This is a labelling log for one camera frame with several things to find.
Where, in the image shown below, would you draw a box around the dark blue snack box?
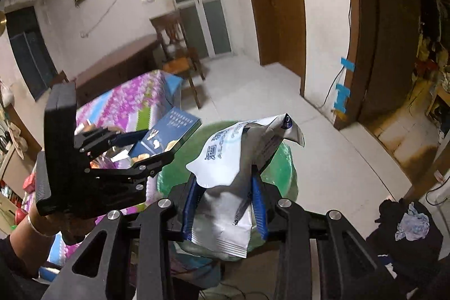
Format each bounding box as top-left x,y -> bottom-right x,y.
129,107 -> 201,159

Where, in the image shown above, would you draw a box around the wooden chair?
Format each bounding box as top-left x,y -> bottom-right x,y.
49,71 -> 69,88
150,10 -> 205,109

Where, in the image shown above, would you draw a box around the black clothes pile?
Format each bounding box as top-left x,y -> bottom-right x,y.
366,199 -> 443,277

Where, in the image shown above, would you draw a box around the purple floral tablecloth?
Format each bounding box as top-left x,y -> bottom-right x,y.
21,69 -> 184,273

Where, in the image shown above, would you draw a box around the dark window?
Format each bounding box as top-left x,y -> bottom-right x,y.
6,7 -> 57,100

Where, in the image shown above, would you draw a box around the round brass wall clock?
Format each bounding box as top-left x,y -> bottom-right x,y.
0,11 -> 7,37

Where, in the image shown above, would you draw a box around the red round object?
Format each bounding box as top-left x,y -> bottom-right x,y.
15,208 -> 28,225

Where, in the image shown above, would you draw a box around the green lined trash bin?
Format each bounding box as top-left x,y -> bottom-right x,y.
154,119 -> 300,263

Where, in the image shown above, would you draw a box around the dark wooden dining table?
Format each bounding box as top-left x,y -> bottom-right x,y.
74,34 -> 160,106

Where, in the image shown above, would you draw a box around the blue tape pieces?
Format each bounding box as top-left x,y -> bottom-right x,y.
332,57 -> 356,115

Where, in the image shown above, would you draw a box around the person's left hand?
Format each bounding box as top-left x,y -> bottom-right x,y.
28,204 -> 97,245

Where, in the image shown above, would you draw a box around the wooden chair at right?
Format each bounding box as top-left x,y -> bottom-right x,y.
150,10 -> 205,109

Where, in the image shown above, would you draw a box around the white wet wipes pouch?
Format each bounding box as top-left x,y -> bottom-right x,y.
185,112 -> 306,259

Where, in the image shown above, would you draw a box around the wooden chair at left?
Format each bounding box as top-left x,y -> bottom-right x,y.
49,71 -> 69,88

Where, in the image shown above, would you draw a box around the red carton box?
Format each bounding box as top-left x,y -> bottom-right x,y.
23,172 -> 36,194

